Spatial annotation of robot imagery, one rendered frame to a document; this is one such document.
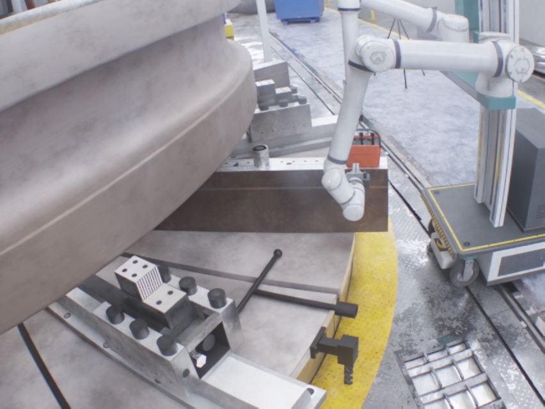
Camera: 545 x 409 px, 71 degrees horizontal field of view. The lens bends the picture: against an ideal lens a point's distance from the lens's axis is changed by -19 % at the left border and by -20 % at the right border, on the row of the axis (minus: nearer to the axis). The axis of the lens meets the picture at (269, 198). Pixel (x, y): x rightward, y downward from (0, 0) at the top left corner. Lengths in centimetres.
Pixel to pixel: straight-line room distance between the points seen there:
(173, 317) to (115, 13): 103
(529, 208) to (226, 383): 175
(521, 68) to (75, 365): 229
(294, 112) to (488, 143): 143
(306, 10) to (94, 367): 1055
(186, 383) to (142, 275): 40
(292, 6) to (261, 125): 862
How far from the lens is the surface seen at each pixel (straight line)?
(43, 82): 140
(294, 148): 340
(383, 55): 165
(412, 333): 236
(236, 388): 161
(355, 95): 185
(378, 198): 239
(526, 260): 263
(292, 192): 241
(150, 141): 178
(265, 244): 249
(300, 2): 1166
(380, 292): 258
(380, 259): 281
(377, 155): 228
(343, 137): 191
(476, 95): 214
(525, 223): 255
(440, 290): 261
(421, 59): 171
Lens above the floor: 174
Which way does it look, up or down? 30 degrees down
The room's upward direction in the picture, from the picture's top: 8 degrees counter-clockwise
